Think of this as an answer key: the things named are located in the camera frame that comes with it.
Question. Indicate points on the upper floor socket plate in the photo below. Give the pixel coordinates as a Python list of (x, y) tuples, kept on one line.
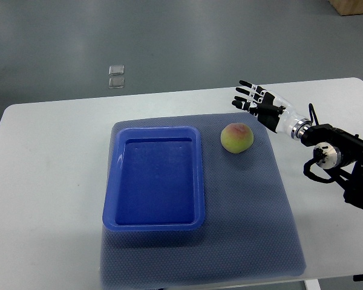
[(115, 70)]

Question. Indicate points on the grey blue mesh mat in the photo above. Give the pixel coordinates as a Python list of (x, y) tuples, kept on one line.
[(248, 233)]

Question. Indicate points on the blue plastic tray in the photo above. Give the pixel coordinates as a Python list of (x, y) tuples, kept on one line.
[(155, 181)]

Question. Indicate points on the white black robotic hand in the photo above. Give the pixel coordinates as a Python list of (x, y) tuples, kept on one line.
[(271, 110)]

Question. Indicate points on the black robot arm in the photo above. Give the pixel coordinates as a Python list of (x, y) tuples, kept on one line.
[(337, 157)]

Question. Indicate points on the wooden box corner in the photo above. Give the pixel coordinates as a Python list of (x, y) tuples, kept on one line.
[(347, 7)]

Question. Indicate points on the green red peach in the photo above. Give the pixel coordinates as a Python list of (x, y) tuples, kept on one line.
[(236, 137)]

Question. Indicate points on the white table leg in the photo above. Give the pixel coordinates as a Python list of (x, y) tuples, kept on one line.
[(312, 284)]

